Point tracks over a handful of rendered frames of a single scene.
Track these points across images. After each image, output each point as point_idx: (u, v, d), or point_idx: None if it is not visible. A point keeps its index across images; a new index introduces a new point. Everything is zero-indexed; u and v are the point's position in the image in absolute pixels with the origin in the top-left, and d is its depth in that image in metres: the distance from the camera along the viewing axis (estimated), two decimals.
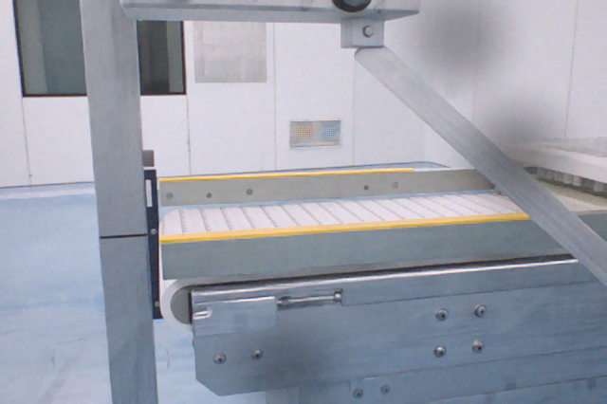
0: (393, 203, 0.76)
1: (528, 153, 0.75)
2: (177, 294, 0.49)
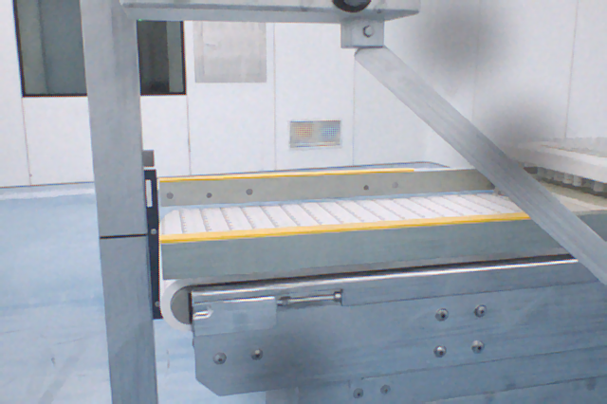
0: (393, 203, 0.76)
1: (528, 153, 0.75)
2: (177, 294, 0.49)
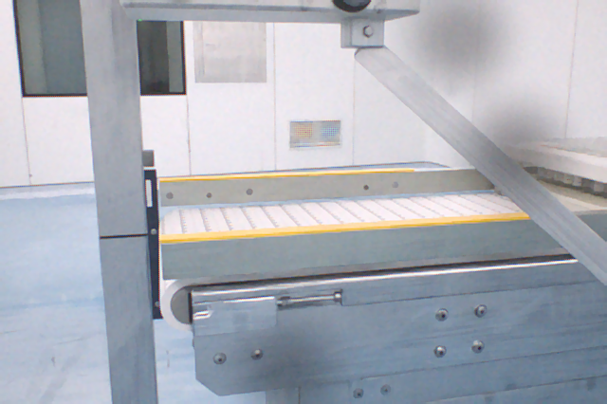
0: (393, 203, 0.76)
1: (528, 153, 0.75)
2: (177, 294, 0.49)
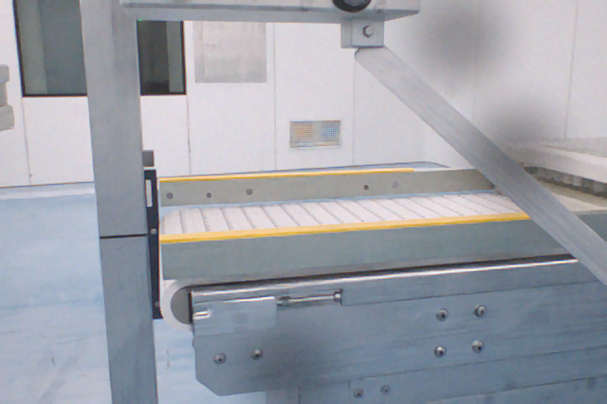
0: (393, 203, 0.76)
1: (528, 153, 0.75)
2: (177, 294, 0.49)
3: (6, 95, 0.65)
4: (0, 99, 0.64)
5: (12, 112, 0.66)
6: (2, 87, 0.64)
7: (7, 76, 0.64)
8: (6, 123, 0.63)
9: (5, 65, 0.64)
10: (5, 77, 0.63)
